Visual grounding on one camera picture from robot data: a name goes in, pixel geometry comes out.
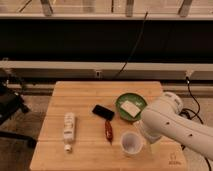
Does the translucent white cup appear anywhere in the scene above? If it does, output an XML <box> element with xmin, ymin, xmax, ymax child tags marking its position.
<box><xmin>120</xmin><ymin>131</ymin><xmax>144</xmax><ymax>157</ymax></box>

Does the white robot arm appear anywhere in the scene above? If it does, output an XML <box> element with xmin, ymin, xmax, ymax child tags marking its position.
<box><xmin>134</xmin><ymin>92</ymin><xmax>213</xmax><ymax>161</ymax></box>

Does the green ceramic bowl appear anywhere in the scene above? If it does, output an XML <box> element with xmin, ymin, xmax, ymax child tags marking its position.
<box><xmin>116</xmin><ymin>93</ymin><xmax>147</xmax><ymax>122</ymax></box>

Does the black smartphone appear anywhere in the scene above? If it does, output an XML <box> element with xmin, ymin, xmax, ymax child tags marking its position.
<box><xmin>92</xmin><ymin>105</ymin><xmax>114</xmax><ymax>121</ymax></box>

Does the white sponge block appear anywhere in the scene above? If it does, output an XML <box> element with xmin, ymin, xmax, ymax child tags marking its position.
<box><xmin>121</xmin><ymin>100</ymin><xmax>140</xmax><ymax>117</ymax></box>

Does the white plastic bottle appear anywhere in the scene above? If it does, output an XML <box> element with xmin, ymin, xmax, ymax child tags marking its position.
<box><xmin>63</xmin><ymin>113</ymin><xmax>75</xmax><ymax>152</ymax></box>

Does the black chair base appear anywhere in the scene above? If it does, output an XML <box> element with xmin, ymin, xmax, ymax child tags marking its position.
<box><xmin>0</xmin><ymin>68</ymin><xmax>37</xmax><ymax>150</ymax></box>

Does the white wall outlet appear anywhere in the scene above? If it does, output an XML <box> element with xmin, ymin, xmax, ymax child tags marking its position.
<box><xmin>95</xmin><ymin>71</ymin><xmax>101</xmax><ymax>78</ymax></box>

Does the black hanging cable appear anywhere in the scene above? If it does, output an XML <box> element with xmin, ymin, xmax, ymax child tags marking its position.
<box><xmin>111</xmin><ymin>10</ymin><xmax>150</xmax><ymax>81</ymax></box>

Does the black floor cable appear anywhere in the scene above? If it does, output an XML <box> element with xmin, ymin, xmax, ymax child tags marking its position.
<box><xmin>179</xmin><ymin>77</ymin><xmax>213</xmax><ymax>171</ymax></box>

